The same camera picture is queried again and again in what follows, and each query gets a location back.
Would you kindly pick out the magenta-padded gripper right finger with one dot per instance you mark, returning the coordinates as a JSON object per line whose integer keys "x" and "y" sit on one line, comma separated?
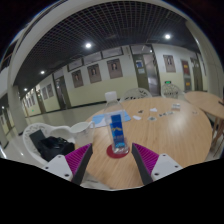
{"x": 146, "y": 156}

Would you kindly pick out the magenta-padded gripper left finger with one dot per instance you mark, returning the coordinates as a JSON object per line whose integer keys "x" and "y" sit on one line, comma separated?
{"x": 79, "y": 157}

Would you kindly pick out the clear blue-labelled water bottle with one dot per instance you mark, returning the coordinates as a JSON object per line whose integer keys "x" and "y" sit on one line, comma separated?
{"x": 116, "y": 130}

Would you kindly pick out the clear glass cup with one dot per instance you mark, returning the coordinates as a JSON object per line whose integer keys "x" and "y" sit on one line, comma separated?
{"x": 82, "y": 133}

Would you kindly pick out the black bag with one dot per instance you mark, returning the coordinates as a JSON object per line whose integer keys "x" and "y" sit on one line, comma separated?
{"x": 55, "y": 146}

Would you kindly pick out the flat round red coaster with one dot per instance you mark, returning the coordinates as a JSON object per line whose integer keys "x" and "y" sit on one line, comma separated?
{"x": 110, "y": 153}

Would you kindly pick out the small white paper slip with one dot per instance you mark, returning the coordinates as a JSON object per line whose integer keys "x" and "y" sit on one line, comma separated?
{"x": 137, "y": 117}

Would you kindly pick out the light blue paper sheet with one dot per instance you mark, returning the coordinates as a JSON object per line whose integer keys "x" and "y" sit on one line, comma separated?
{"x": 99, "y": 118}

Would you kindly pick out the crumpled white tissue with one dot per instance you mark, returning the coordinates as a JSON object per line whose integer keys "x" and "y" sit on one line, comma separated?
{"x": 153, "y": 109}

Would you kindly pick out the white plastic lattice chair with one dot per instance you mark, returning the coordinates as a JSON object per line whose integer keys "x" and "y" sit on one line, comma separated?
{"x": 136, "y": 93}
{"x": 33, "y": 133}
{"x": 171, "y": 90}

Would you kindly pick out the small white box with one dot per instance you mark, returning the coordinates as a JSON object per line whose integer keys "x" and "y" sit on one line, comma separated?
{"x": 175, "y": 106}

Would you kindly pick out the green exit sign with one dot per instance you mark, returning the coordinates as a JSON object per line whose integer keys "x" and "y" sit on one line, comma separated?
{"x": 167, "y": 82}

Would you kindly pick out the round wooden side table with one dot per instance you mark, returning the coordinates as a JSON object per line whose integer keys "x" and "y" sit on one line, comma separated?
{"x": 206, "y": 101}

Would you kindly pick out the grey metal double door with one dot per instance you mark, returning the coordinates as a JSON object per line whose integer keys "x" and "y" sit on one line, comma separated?
{"x": 146, "y": 71}

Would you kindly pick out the round ceiling lights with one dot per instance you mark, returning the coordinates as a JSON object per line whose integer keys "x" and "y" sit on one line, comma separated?
{"x": 88, "y": 45}

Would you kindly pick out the framed wall pictures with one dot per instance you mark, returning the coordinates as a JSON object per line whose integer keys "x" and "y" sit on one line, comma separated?
{"x": 114, "y": 68}

